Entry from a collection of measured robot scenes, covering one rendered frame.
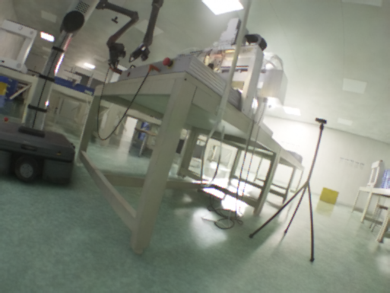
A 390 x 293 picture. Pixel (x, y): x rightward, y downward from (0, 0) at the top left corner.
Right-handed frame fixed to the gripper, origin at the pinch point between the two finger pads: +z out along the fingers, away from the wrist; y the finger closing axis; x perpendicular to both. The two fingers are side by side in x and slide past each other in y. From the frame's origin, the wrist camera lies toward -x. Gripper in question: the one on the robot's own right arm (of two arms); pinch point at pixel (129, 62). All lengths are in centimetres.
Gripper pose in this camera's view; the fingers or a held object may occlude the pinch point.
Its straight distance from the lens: 159.4
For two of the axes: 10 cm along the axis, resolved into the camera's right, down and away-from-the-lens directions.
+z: -4.6, 8.7, -1.7
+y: -6.7, -2.2, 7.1
